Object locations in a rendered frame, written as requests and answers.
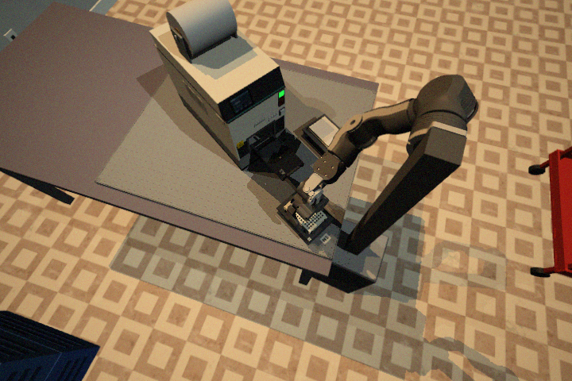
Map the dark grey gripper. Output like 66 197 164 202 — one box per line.
286 193 329 229

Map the grey cylinder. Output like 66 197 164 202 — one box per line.
166 0 238 57

